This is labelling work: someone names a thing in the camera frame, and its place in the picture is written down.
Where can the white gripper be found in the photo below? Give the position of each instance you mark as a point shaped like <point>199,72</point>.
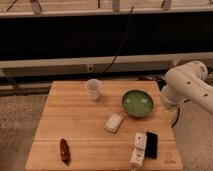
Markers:
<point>170,99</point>

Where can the white sponge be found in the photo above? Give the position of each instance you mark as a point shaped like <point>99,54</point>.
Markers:
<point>113,122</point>

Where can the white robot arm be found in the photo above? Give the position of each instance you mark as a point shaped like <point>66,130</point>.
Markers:
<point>186,82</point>

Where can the green bowl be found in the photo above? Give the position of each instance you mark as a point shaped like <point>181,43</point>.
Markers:
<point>137,103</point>

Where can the black rectangular block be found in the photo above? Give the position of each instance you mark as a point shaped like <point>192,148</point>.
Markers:
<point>151,145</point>

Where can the wooden cutting board table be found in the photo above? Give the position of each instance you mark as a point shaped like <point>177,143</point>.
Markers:
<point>69,114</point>

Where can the red-brown oblong object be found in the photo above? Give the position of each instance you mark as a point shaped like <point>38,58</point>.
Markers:
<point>64,151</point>

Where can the grey metal rail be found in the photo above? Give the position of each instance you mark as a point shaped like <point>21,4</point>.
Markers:
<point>47,67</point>

